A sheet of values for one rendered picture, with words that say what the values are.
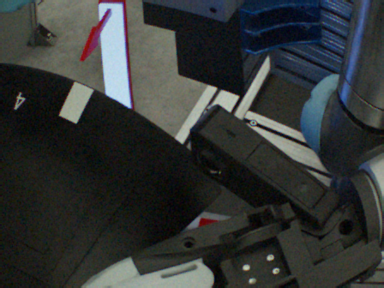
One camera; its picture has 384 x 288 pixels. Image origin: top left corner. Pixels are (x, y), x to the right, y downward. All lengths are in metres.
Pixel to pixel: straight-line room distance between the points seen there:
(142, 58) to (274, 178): 1.69
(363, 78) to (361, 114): 0.04
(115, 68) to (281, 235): 0.28
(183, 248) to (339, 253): 0.11
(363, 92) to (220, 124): 0.14
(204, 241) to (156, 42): 1.76
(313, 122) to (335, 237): 0.19
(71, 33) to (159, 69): 0.30
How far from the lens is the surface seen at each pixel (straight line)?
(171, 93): 2.20
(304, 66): 1.30
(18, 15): 2.21
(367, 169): 0.62
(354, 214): 0.61
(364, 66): 0.70
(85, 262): 0.61
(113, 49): 0.79
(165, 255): 0.57
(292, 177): 0.61
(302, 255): 0.57
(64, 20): 2.44
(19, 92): 0.68
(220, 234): 0.57
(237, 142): 0.62
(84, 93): 0.68
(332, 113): 0.76
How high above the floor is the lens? 1.71
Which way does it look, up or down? 54 degrees down
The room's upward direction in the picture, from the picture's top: 5 degrees counter-clockwise
